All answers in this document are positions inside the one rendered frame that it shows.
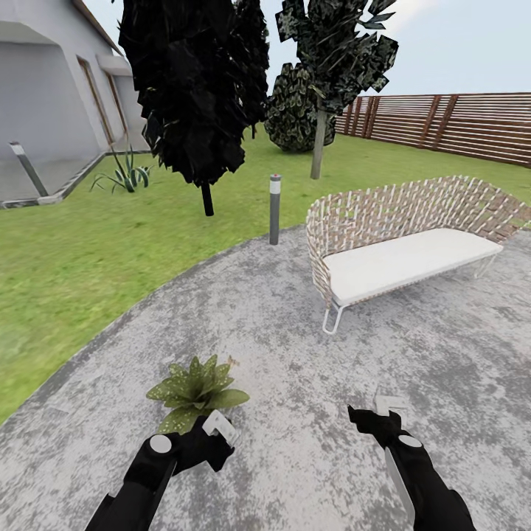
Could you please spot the bush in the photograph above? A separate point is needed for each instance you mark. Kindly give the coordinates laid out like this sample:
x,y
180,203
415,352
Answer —
x,y
130,178
285,108

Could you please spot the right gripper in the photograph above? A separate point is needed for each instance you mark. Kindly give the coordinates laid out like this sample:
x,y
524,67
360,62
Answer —
x,y
368,422

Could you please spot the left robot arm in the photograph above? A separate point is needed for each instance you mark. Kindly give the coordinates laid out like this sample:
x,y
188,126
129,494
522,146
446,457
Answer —
x,y
161,456

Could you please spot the garden chair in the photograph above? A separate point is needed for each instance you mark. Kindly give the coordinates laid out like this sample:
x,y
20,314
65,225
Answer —
x,y
412,247

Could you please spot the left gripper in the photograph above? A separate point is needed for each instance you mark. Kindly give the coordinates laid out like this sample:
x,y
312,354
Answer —
x,y
213,449

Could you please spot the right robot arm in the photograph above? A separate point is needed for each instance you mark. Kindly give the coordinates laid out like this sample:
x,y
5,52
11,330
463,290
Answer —
x,y
429,504

